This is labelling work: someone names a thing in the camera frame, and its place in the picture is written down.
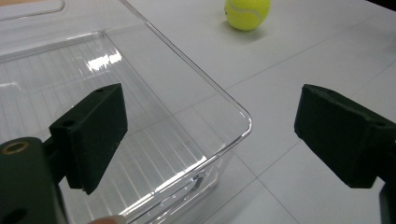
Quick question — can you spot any yellow tennis ball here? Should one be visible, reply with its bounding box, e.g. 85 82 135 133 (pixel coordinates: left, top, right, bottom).
224 0 272 32

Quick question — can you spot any white table mat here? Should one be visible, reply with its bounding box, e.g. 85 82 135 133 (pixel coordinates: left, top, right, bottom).
0 0 396 224

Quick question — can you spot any clear plastic container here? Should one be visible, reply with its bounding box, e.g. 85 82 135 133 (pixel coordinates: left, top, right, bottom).
0 0 252 224

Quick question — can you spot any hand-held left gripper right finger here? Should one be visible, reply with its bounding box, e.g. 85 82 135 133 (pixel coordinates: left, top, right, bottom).
293 83 396 189

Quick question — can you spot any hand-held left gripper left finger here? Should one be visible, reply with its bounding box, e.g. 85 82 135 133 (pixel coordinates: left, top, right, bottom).
43 83 129 195

